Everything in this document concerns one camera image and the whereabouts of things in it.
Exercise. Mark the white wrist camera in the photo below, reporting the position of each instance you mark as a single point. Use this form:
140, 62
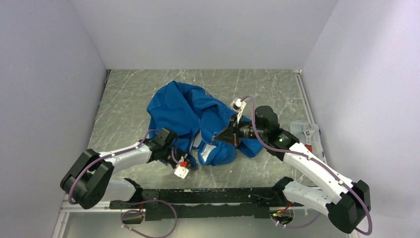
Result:
238, 106
181, 170

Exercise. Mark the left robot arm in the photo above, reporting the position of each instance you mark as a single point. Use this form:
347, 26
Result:
89, 181

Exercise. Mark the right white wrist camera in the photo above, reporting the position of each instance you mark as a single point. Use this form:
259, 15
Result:
238, 106

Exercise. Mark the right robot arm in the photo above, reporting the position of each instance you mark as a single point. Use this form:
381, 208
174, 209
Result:
345, 202

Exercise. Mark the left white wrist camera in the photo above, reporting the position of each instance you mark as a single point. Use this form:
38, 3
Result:
181, 170

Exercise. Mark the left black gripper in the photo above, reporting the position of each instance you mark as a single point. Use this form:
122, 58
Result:
182, 156

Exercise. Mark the blue zip jacket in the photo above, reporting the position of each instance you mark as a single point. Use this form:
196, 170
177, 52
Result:
196, 117

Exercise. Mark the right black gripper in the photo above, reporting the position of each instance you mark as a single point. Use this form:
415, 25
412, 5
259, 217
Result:
231, 134

